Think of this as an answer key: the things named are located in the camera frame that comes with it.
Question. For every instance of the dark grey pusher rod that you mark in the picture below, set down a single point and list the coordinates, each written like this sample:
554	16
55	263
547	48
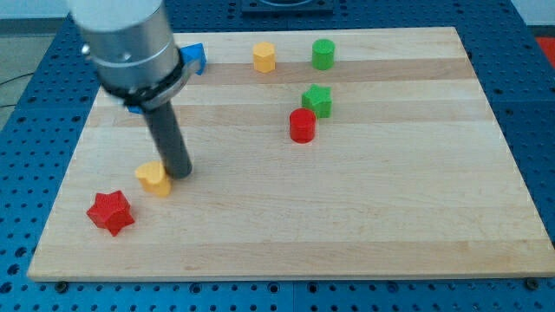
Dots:
165	131

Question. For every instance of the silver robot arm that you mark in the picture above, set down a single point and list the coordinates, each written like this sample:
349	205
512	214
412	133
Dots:
132	46

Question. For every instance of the blue cube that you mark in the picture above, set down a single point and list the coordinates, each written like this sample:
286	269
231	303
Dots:
135	109

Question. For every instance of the yellow heart block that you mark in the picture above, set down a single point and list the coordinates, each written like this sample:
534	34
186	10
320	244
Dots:
153	178

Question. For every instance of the blue block top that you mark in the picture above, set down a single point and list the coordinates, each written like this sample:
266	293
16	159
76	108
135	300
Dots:
194	58

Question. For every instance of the red star block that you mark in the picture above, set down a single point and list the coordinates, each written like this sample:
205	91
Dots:
111	211

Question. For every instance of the yellow hexagon block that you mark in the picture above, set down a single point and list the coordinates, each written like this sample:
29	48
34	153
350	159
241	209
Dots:
264	57

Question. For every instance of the red cylinder block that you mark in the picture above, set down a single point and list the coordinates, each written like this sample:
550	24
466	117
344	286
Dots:
302	125

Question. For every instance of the green star block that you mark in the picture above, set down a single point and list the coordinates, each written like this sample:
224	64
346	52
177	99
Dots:
318	99

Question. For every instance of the wooden board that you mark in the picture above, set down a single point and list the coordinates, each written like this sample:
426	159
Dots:
409	178

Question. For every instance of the green cylinder block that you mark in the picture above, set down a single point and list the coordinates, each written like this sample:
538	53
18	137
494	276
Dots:
323	54

